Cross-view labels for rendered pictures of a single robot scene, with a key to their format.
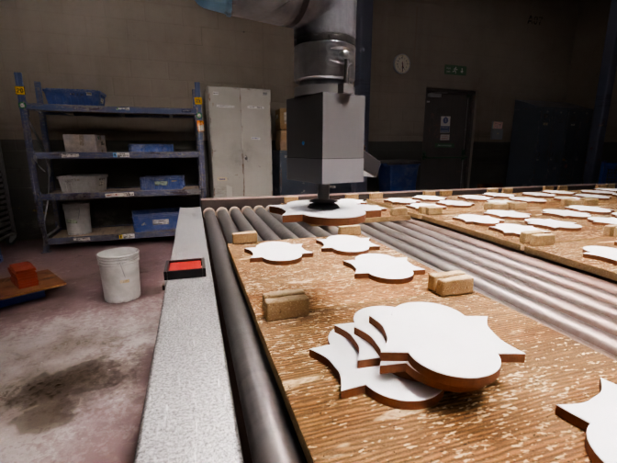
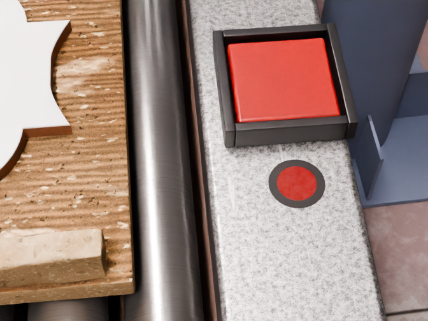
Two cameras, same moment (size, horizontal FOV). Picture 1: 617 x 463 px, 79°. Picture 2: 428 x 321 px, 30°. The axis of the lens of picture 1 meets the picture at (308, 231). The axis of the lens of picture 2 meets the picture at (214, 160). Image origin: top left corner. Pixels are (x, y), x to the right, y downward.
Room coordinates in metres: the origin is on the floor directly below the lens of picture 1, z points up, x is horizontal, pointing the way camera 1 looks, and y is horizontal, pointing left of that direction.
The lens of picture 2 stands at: (1.01, 0.26, 1.30)
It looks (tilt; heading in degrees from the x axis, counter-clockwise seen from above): 57 degrees down; 191
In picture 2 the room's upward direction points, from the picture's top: 1 degrees clockwise
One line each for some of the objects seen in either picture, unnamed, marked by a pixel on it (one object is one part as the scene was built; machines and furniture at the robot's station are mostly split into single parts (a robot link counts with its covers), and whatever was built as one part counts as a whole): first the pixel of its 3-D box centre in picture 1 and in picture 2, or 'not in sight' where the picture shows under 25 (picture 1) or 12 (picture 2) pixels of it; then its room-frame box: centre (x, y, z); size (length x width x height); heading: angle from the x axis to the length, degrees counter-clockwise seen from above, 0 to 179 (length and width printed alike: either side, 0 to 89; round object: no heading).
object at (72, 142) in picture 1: (85, 143); not in sight; (4.53, 2.63, 1.20); 0.36 x 0.28 x 0.22; 97
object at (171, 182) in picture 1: (163, 182); not in sight; (4.80, 1.85, 0.72); 0.50 x 0.38 x 0.16; 102
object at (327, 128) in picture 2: (185, 267); (281, 83); (0.71, 0.24, 0.92); 0.08 x 0.08 x 0.02; 17
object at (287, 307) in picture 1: (286, 307); not in sight; (0.46, 0.03, 0.95); 0.06 x 0.02 x 0.03; 108
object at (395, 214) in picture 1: (339, 207); not in sight; (1.37, -0.11, 0.94); 0.41 x 0.35 x 0.04; 17
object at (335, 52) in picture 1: (325, 68); not in sight; (0.49, -0.02, 1.25); 0.08 x 0.08 x 0.05
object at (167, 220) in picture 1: (159, 219); not in sight; (4.76, 1.94, 0.25); 0.62 x 0.42 x 0.22; 117
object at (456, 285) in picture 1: (454, 285); not in sight; (0.54, -0.23, 0.95); 0.06 x 0.02 x 0.03; 108
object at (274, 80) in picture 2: (185, 268); (281, 85); (0.71, 0.24, 0.92); 0.06 x 0.06 x 0.01; 17
